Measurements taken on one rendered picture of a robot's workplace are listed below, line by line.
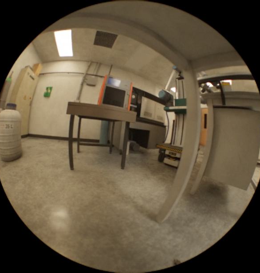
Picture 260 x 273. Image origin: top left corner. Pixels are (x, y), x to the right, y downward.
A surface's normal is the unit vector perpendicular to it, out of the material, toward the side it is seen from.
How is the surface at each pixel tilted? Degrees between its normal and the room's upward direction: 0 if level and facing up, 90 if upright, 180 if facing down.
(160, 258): 0
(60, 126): 90
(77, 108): 90
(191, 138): 90
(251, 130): 90
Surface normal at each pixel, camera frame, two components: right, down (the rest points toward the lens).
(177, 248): 0.12, -0.99
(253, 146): -0.89, -0.07
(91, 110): 0.44, 0.12
